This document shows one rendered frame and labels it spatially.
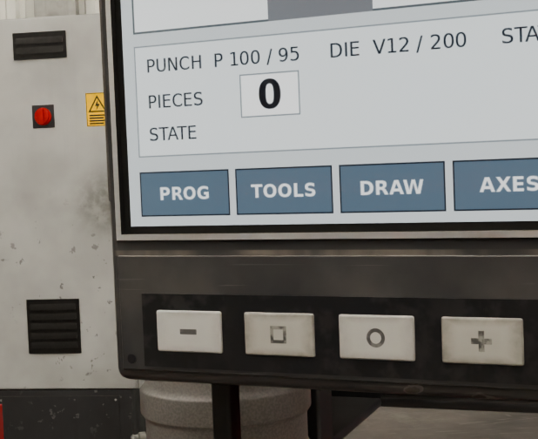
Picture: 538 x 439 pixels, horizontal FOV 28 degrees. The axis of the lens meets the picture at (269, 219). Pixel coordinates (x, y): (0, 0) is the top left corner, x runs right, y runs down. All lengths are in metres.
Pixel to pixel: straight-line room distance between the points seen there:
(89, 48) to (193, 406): 4.36
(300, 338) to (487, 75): 0.15
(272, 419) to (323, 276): 0.20
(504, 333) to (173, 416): 0.28
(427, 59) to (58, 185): 4.57
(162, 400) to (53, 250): 4.37
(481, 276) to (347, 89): 0.11
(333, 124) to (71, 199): 4.52
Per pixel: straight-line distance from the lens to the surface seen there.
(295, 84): 0.53
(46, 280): 5.09
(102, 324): 5.03
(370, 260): 0.51
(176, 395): 0.71
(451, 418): 1.58
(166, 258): 0.56
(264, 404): 0.70
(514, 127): 0.50
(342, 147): 0.52
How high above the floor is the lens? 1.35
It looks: 3 degrees down
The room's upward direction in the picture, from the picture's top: 2 degrees counter-clockwise
